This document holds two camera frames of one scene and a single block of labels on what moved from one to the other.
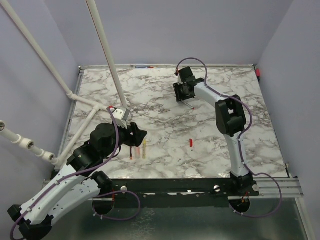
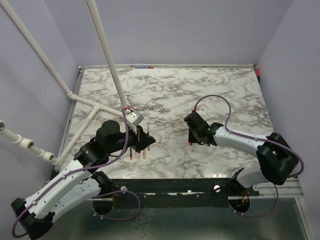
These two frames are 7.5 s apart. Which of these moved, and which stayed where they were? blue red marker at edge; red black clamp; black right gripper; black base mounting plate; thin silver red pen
Moved: black right gripper; thin silver red pen
Stayed: black base mounting plate; blue red marker at edge; red black clamp
